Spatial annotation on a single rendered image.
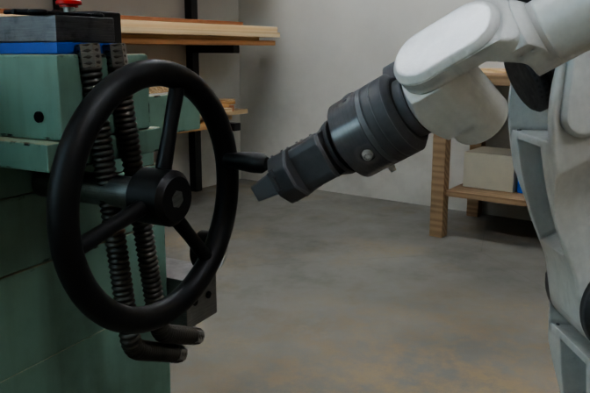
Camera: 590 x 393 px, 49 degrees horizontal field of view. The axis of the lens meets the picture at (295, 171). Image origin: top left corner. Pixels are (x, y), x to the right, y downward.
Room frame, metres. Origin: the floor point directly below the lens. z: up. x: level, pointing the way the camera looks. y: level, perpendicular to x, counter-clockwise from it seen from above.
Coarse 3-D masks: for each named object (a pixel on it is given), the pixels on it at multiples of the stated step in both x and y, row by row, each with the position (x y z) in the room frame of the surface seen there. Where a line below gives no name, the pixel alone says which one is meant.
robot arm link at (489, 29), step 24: (480, 0) 0.62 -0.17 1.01; (504, 0) 0.61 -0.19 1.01; (432, 24) 0.63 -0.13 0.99; (456, 24) 0.61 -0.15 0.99; (480, 24) 0.59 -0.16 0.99; (504, 24) 0.58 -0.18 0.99; (528, 24) 0.58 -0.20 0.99; (408, 48) 0.64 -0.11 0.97; (432, 48) 0.61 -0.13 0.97; (456, 48) 0.59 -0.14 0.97; (480, 48) 0.58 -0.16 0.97; (504, 48) 0.58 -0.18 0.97; (528, 48) 0.58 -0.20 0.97; (552, 48) 0.58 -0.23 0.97; (408, 72) 0.61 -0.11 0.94; (432, 72) 0.60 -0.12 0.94; (456, 72) 0.59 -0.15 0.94
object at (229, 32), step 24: (192, 0) 4.43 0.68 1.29; (144, 24) 3.55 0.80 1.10; (168, 24) 3.69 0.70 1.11; (192, 24) 3.85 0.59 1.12; (216, 24) 4.02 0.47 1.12; (240, 24) 4.19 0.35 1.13; (192, 48) 4.41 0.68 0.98; (216, 48) 4.29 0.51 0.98; (192, 144) 4.43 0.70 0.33; (192, 168) 4.43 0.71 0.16
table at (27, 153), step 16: (160, 96) 0.95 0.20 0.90; (160, 112) 0.95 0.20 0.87; (192, 112) 1.02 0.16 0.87; (160, 128) 0.81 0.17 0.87; (192, 128) 1.02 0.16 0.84; (0, 144) 0.68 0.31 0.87; (16, 144) 0.67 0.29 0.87; (32, 144) 0.66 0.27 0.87; (48, 144) 0.66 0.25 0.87; (144, 144) 0.78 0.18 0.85; (0, 160) 0.68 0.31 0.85; (16, 160) 0.67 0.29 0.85; (32, 160) 0.66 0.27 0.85; (48, 160) 0.65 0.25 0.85
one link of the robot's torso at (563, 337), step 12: (552, 312) 0.97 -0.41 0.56; (552, 324) 0.96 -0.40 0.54; (564, 324) 0.96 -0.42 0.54; (552, 336) 0.96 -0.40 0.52; (564, 336) 0.92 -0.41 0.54; (576, 336) 0.92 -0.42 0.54; (552, 348) 0.96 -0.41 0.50; (564, 348) 0.93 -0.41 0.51; (576, 348) 0.88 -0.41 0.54; (588, 348) 0.88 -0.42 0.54; (552, 360) 0.96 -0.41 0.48; (564, 360) 0.93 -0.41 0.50; (576, 360) 0.93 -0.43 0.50; (588, 360) 0.84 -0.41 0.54; (564, 372) 0.93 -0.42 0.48; (576, 372) 0.93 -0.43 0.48; (588, 372) 0.84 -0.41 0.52; (564, 384) 0.93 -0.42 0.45; (576, 384) 0.93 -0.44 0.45; (588, 384) 0.84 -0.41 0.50
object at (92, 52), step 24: (96, 48) 0.70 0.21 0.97; (120, 48) 0.73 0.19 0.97; (96, 72) 0.70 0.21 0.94; (120, 120) 0.73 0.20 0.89; (96, 144) 0.69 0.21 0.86; (120, 144) 0.73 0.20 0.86; (96, 168) 0.70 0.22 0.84; (120, 240) 0.70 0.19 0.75; (144, 240) 0.74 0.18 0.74; (120, 264) 0.70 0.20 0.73; (144, 264) 0.74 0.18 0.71; (120, 288) 0.70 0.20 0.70; (144, 288) 0.74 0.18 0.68; (120, 336) 0.70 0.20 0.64; (168, 336) 0.76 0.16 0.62; (192, 336) 0.83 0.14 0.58; (144, 360) 0.73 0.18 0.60; (168, 360) 0.79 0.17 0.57
